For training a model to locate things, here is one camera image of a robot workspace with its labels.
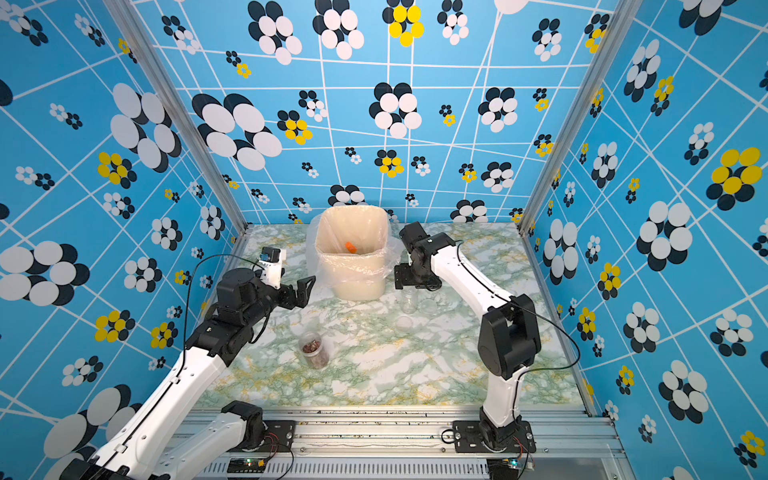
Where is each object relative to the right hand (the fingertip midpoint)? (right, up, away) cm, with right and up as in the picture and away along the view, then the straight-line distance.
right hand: (414, 282), depth 88 cm
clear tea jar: (-28, -18, -7) cm, 34 cm away
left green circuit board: (-42, -43, -16) cm, 63 cm away
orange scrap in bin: (-20, +11, +10) cm, 25 cm away
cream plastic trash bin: (-16, +2, -6) cm, 17 cm away
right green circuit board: (+21, -43, -18) cm, 51 cm away
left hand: (-30, +4, -13) cm, 33 cm away
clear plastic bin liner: (-5, +10, -5) cm, 12 cm away
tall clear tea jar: (+6, -8, +11) cm, 14 cm away
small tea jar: (-2, -6, +4) cm, 8 cm away
